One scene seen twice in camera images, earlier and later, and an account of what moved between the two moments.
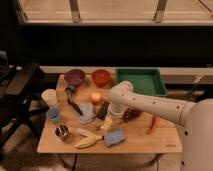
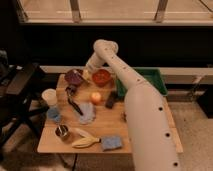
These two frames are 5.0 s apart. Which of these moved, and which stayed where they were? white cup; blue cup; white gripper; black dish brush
Moved: white gripper
Stayed: black dish brush; white cup; blue cup
